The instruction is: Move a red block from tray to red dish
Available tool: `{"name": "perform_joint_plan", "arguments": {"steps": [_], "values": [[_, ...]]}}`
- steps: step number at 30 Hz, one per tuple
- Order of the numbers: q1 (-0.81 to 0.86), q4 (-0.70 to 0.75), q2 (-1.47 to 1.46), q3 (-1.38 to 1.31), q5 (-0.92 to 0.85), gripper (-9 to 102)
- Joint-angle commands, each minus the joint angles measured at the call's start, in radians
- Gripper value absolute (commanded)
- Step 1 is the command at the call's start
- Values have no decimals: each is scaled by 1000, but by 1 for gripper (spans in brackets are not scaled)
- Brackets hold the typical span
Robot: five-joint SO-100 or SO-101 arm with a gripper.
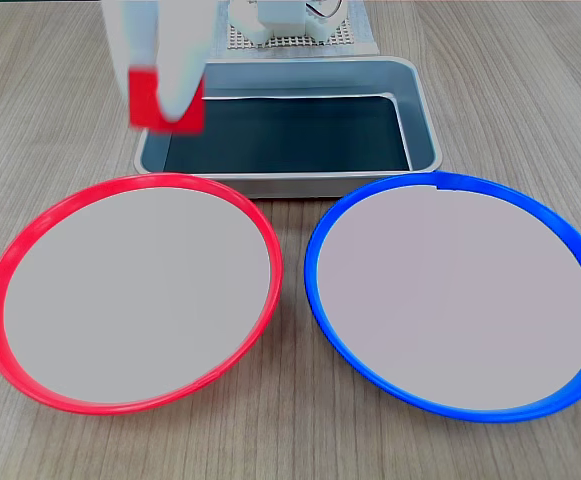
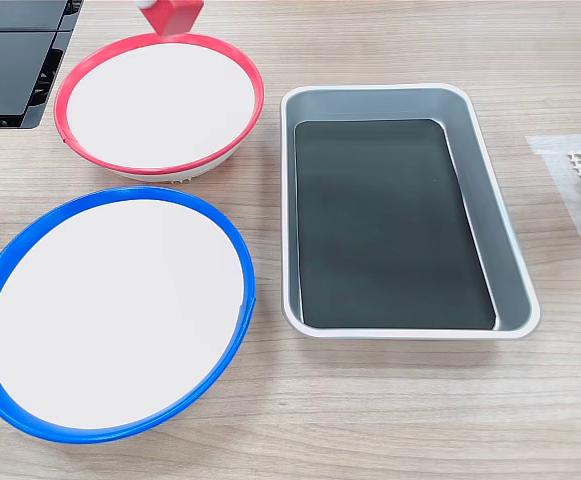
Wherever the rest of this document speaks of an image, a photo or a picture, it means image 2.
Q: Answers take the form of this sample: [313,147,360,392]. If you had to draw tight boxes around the red cube block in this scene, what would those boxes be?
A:
[142,0,206,38]

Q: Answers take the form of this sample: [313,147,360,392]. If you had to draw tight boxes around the white dish red rim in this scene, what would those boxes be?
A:
[53,31,266,184]

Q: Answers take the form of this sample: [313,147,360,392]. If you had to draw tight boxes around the white dish blue rim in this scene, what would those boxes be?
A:
[0,185,257,445]

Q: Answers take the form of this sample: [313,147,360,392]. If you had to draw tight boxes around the black tray liner mat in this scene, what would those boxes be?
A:
[293,118,499,331]

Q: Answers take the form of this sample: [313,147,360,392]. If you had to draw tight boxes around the silver metal tray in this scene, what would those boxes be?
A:
[279,83,542,341]

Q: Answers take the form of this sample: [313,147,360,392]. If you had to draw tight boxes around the black flat electronic device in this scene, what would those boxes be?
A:
[0,0,85,130]

